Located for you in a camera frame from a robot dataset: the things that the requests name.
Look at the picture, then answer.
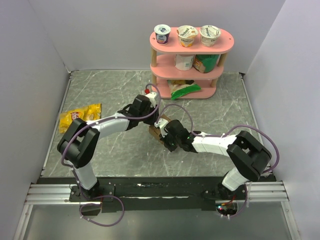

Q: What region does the brown cardboard paper box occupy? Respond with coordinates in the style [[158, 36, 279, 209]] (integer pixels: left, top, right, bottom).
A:
[[148, 114, 171, 145]]

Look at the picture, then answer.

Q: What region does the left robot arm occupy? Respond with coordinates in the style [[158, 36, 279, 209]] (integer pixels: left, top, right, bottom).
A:
[[57, 92, 159, 201]]

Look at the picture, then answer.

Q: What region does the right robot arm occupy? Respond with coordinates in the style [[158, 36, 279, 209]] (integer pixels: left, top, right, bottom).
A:
[[154, 118, 272, 200]]

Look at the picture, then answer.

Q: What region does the green white snack bag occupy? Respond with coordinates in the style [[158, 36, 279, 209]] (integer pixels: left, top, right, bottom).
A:
[[167, 79, 202, 100]]

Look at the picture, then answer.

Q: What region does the yellow Lays chip bag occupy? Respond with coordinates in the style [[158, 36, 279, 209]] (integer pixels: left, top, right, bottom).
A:
[[58, 103, 102, 134]]

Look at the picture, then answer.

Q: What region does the white paper cup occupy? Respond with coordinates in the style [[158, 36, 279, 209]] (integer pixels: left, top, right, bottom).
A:
[[174, 54, 195, 71]]

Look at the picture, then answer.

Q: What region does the pink three-tier shelf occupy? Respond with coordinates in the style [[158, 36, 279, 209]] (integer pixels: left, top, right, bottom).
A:
[[149, 27, 235, 99]]

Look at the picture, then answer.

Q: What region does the green snack canister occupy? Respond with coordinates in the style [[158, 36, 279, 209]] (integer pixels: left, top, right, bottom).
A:
[[193, 54, 220, 74]]

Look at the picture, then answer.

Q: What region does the blue yogurt cup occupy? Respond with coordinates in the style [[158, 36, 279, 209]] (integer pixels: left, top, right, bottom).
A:
[[154, 24, 171, 45]]

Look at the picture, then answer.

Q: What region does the orange Chobani yogurt cup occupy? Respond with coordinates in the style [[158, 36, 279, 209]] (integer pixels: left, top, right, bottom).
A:
[[176, 25, 198, 48]]

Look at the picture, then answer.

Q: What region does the white Chobani yogurt cup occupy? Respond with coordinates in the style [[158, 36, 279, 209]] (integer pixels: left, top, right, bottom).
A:
[[199, 25, 221, 47]]

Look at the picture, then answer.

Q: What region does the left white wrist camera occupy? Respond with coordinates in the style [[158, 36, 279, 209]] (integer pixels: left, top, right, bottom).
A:
[[144, 88, 158, 108]]

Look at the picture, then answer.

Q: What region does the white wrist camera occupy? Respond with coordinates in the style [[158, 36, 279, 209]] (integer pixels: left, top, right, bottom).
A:
[[144, 88, 158, 108], [154, 118, 170, 129]]

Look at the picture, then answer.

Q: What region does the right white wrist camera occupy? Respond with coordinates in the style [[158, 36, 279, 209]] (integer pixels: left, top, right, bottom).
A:
[[154, 118, 170, 129]]

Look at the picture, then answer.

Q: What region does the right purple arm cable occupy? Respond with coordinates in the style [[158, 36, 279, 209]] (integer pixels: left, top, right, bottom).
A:
[[157, 104, 280, 176]]

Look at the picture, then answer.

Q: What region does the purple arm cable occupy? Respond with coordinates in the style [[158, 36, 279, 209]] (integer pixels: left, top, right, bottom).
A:
[[157, 104, 280, 176], [61, 83, 161, 176]]

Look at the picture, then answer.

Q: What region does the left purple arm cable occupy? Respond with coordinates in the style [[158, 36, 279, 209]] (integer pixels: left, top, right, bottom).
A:
[[61, 83, 161, 176]]

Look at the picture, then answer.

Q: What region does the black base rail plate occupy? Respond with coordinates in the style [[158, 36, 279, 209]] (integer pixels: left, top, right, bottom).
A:
[[68, 174, 276, 214]]

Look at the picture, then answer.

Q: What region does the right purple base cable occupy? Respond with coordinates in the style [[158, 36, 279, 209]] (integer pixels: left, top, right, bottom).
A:
[[219, 182, 251, 221]]

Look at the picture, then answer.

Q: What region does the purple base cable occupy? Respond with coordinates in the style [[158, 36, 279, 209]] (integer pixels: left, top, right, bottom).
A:
[[219, 182, 251, 221], [79, 194, 126, 228]]

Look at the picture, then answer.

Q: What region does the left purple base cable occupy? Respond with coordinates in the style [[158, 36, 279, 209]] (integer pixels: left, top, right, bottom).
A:
[[79, 194, 126, 228]]

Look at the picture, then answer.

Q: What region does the aluminium frame rail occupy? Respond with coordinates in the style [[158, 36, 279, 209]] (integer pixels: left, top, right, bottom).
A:
[[13, 181, 301, 240]]

